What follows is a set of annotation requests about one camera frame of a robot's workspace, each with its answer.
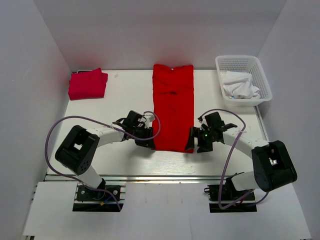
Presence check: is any folded crimson t-shirt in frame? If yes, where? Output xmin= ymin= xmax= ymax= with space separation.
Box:
xmin=68 ymin=68 xmax=108 ymax=101

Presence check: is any aluminium rail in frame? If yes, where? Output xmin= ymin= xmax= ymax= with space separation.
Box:
xmin=44 ymin=174 xmax=283 ymax=183

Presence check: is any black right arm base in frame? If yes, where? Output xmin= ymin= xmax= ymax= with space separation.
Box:
xmin=203 ymin=177 xmax=257 ymax=214

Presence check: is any white t-shirt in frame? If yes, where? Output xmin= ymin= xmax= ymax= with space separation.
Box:
xmin=222 ymin=71 xmax=261 ymax=100

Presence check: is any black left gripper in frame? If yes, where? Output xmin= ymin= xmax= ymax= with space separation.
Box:
xmin=131 ymin=125 xmax=156 ymax=150

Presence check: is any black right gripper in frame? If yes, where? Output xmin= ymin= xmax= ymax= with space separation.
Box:
xmin=185 ymin=126 xmax=215 ymax=153

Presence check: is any white plastic basket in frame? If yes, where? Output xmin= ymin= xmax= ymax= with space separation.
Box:
xmin=215 ymin=55 xmax=273 ymax=107

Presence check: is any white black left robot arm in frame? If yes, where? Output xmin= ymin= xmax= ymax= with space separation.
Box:
xmin=55 ymin=110 xmax=161 ymax=200

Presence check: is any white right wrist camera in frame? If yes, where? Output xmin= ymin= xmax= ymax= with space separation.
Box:
xmin=198 ymin=116 xmax=208 ymax=129

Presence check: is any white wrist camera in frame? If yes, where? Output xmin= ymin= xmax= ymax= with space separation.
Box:
xmin=142 ymin=114 xmax=156 ymax=126
xmin=198 ymin=116 xmax=208 ymax=129

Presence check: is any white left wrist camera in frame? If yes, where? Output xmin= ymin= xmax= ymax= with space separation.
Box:
xmin=142 ymin=114 xmax=156 ymax=126

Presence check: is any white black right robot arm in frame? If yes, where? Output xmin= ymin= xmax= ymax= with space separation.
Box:
xmin=185 ymin=111 xmax=298 ymax=200

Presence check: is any red t-shirt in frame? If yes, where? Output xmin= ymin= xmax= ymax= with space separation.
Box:
xmin=152 ymin=64 xmax=195 ymax=154

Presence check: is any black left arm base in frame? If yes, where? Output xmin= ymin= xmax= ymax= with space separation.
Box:
xmin=72 ymin=185 xmax=126 ymax=213

